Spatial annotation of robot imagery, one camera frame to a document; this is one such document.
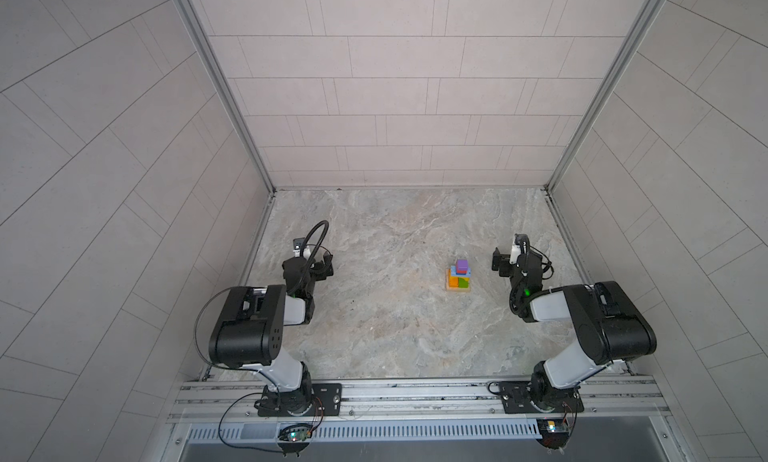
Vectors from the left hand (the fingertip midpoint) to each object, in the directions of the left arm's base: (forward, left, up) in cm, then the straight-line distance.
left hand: (320, 247), depth 94 cm
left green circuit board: (-47, -3, -1) cm, 47 cm away
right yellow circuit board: (-47, -61, -5) cm, 77 cm away
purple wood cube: (-8, -43, +5) cm, 44 cm away
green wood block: (-11, -45, -2) cm, 46 cm away
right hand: (+1, -61, 0) cm, 61 cm away
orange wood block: (-10, -42, -2) cm, 43 cm away
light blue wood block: (-9, -41, +2) cm, 42 cm away
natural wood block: (-12, -42, -4) cm, 44 cm away
